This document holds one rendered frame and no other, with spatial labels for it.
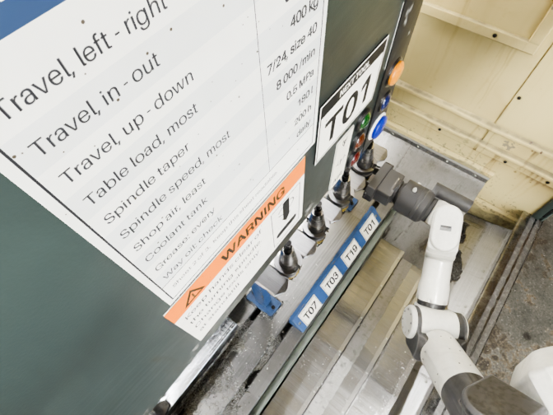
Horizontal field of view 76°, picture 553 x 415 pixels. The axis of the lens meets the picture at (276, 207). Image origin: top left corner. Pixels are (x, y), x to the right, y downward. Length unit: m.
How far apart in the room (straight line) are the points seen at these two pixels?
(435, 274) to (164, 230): 0.82
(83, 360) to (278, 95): 0.17
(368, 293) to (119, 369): 1.12
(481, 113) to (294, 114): 1.13
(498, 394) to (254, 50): 0.69
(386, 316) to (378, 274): 0.15
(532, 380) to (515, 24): 0.81
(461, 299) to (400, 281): 0.24
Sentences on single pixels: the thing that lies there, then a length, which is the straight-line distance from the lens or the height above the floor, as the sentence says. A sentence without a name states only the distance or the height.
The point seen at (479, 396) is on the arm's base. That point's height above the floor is 1.31.
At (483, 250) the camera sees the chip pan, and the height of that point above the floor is 0.66.
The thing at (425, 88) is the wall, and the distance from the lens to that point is 1.35.
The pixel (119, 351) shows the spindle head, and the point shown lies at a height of 1.77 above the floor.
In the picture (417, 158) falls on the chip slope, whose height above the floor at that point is 0.84.
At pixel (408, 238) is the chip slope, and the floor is 0.72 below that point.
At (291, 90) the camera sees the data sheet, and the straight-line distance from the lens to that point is 0.21.
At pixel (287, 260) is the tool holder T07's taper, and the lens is 0.76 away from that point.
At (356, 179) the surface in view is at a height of 1.22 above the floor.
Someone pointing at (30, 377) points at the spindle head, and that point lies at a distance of 0.20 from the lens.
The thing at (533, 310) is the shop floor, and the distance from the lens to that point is 2.42.
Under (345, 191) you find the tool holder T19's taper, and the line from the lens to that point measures 0.86.
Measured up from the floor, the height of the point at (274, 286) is 1.22.
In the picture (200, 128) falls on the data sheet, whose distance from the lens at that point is 0.16.
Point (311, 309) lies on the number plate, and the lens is 1.08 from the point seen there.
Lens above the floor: 1.99
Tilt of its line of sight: 62 degrees down
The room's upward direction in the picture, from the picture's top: 4 degrees counter-clockwise
